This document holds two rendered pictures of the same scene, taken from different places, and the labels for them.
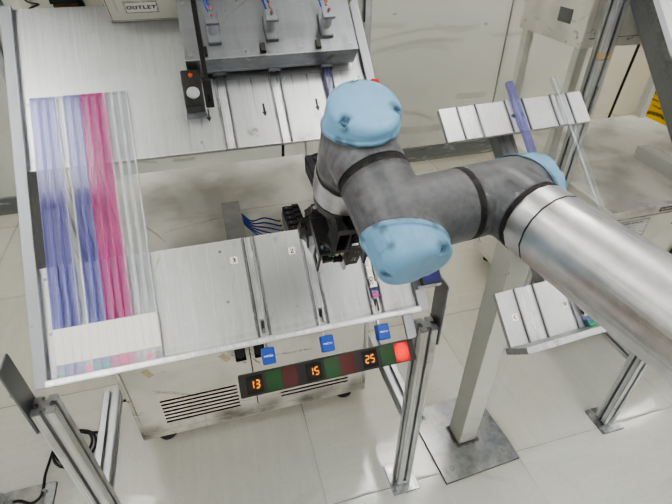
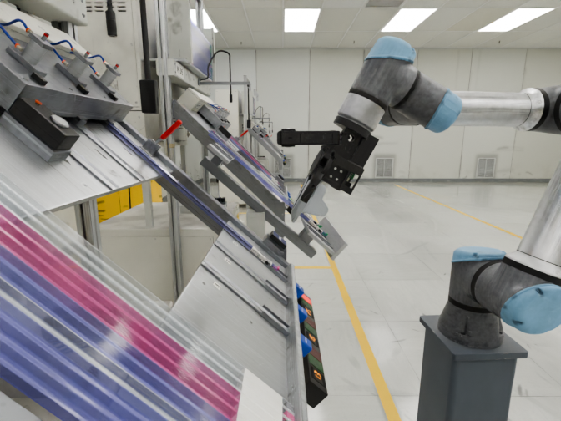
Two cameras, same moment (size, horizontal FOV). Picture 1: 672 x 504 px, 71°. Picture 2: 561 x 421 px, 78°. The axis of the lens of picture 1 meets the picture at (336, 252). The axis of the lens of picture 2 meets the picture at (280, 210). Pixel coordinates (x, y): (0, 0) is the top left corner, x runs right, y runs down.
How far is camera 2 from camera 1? 0.85 m
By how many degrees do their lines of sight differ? 70
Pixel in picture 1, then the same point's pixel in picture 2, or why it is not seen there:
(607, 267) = (469, 96)
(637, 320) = (488, 103)
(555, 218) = not seen: hidden behind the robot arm
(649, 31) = (193, 127)
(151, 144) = (36, 192)
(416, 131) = not seen: outside the picture
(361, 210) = (436, 89)
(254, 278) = (239, 292)
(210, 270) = (217, 303)
